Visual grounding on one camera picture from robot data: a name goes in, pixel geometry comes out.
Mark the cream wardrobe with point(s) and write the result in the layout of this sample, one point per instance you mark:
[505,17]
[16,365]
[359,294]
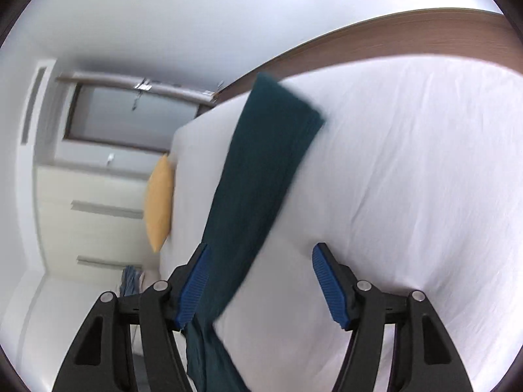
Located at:
[91,224]

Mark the yellow cushion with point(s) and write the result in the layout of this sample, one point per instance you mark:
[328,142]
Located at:
[158,201]

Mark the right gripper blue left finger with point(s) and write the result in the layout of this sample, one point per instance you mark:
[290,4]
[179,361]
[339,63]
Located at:
[194,285]

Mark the dark green knit sweater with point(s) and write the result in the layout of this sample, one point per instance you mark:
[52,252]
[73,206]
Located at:
[274,132]

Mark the white bed sheet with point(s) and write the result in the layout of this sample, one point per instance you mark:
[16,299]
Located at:
[414,182]

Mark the blue grey folded blanket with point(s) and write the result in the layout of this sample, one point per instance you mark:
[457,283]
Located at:
[131,281]

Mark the bedroom door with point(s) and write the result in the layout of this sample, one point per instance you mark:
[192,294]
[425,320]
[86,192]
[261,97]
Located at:
[129,112]

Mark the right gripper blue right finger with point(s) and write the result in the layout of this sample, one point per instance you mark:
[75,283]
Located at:
[337,284]

